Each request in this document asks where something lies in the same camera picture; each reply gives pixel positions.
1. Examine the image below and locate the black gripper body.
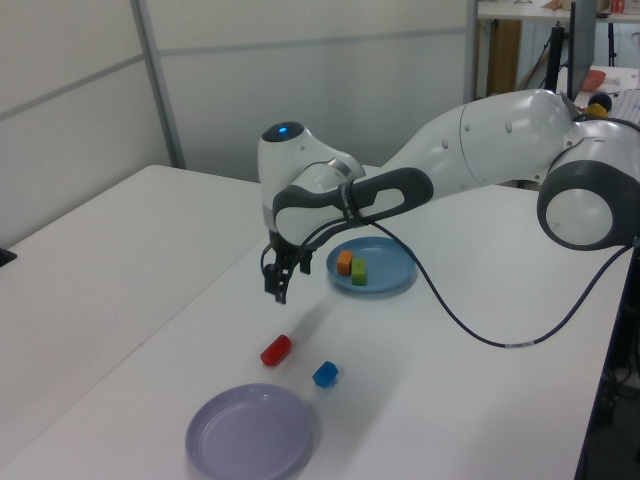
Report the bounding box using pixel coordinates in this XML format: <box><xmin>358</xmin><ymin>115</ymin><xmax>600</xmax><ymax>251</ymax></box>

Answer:
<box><xmin>267</xmin><ymin>232</ymin><xmax>314</xmax><ymax>266</ymax></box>

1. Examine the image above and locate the red cylinder block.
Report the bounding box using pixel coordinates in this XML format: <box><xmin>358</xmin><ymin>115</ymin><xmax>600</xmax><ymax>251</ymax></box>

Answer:
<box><xmin>260</xmin><ymin>334</ymin><xmax>294</xmax><ymax>369</ymax></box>

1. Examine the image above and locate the small blue block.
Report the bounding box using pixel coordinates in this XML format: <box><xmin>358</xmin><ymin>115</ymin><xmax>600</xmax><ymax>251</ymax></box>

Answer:
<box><xmin>312</xmin><ymin>360</ymin><xmax>340</xmax><ymax>389</ymax></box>

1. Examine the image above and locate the blue plate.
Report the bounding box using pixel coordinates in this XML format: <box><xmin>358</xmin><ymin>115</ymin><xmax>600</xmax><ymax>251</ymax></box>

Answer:
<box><xmin>325</xmin><ymin>237</ymin><xmax>417</xmax><ymax>295</ymax></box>

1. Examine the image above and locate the purple plate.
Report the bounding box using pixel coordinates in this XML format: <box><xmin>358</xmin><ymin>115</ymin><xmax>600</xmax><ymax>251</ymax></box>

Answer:
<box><xmin>184</xmin><ymin>382</ymin><xmax>315</xmax><ymax>479</ymax></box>

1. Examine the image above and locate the wooden cabinet panel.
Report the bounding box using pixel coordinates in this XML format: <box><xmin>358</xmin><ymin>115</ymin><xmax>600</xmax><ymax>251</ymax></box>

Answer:
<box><xmin>487</xmin><ymin>19</ymin><xmax>522</xmax><ymax>96</ymax></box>

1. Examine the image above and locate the black monitor stand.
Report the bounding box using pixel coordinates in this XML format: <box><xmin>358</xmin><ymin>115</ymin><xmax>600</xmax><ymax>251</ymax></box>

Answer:
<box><xmin>547</xmin><ymin>22</ymin><xmax>570</xmax><ymax>91</ymax></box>

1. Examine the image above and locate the white desk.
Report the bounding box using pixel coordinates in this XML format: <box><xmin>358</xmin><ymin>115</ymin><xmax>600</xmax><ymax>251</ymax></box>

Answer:
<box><xmin>477</xmin><ymin>0</ymin><xmax>640</xmax><ymax>22</ymax></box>

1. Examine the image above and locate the yellow and black toy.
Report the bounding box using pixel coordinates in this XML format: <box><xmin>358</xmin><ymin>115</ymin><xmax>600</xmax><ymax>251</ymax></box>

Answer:
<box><xmin>585</xmin><ymin>92</ymin><xmax>614</xmax><ymax>120</ymax></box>

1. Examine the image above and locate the black monitor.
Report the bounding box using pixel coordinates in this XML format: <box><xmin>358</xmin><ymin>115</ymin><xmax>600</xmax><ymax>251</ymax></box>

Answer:
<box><xmin>568</xmin><ymin>0</ymin><xmax>600</xmax><ymax>99</ymax></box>

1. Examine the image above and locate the white keyboard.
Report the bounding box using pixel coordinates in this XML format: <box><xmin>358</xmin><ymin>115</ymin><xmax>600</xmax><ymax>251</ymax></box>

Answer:
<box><xmin>613</xmin><ymin>87</ymin><xmax>640</xmax><ymax>121</ymax></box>

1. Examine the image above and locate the black cable strap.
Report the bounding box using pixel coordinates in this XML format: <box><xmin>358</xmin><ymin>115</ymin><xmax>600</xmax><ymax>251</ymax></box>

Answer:
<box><xmin>338</xmin><ymin>180</ymin><xmax>366</xmax><ymax>226</ymax></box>

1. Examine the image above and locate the grey partition post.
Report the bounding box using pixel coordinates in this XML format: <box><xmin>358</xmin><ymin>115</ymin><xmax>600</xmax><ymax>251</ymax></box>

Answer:
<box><xmin>130</xmin><ymin>0</ymin><xmax>187</xmax><ymax>170</ymax></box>
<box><xmin>464</xmin><ymin>0</ymin><xmax>482</xmax><ymax>100</ymax></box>

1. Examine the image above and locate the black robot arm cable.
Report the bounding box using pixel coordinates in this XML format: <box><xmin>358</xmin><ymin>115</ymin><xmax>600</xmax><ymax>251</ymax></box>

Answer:
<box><xmin>259</xmin><ymin>219</ymin><xmax>640</xmax><ymax>349</ymax></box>

